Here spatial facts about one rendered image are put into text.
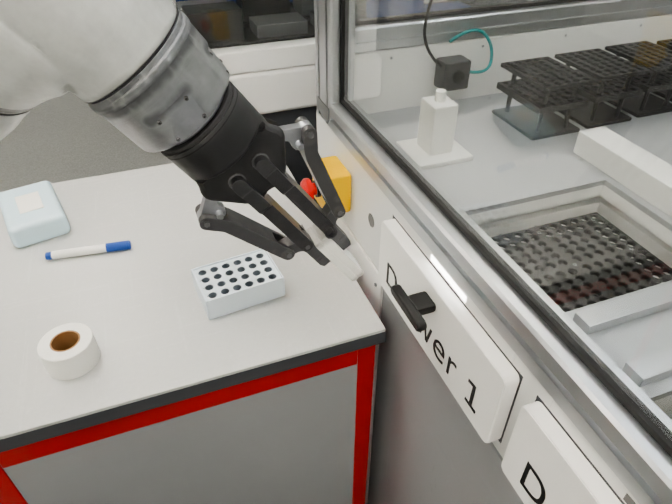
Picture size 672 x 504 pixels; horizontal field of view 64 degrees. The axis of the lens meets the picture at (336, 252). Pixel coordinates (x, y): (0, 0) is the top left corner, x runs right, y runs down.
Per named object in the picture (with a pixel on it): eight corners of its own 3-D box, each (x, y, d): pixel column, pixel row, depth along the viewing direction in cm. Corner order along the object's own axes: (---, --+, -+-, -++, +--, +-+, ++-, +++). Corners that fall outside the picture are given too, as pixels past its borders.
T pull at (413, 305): (417, 335, 60) (418, 326, 59) (389, 292, 66) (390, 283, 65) (446, 326, 61) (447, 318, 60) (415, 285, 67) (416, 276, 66)
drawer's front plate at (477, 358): (486, 446, 58) (506, 382, 52) (377, 280, 80) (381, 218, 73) (500, 441, 59) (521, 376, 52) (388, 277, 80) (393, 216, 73)
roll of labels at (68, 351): (50, 388, 71) (40, 368, 69) (43, 353, 76) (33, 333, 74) (105, 367, 74) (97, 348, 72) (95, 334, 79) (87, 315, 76)
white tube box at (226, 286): (209, 320, 81) (205, 302, 79) (194, 286, 87) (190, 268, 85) (285, 295, 86) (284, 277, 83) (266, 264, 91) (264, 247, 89)
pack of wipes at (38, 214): (73, 233, 98) (65, 213, 96) (16, 251, 94) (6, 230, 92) (56, 196, 108) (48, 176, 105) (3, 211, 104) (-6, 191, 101)
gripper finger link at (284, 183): (239, 146, 46) (252, 135, 46) (316, 218, 53) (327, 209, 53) (250, 168, 43) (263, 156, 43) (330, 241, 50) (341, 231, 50)
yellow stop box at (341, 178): (322, 218, 88) (321, 180, 84) (308, 196, 94) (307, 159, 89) (351, 212, 90) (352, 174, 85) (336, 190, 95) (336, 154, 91)
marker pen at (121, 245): (46, 262, 92) (43, 255, 91) (48, 257, 93) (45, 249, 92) (131, 250, 94) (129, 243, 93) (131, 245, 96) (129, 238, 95)
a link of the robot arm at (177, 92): (189, 27, 33) (252, 96, 37) (170, -8, 39) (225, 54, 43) (83, 125, 34) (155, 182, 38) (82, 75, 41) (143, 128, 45)
